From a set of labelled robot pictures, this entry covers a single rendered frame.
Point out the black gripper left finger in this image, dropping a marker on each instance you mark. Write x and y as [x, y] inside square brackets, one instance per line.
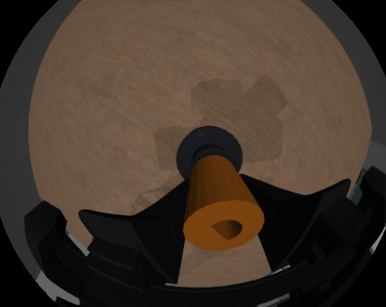
[156, 231]

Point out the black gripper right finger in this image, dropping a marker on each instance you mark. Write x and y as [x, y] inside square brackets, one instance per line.
[288, 216]

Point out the black stepped round pedestal with shaft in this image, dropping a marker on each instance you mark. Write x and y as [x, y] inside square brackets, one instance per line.
[205, 141]

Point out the orange cylindrical knob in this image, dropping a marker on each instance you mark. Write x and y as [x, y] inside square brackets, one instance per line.
[221, 213]

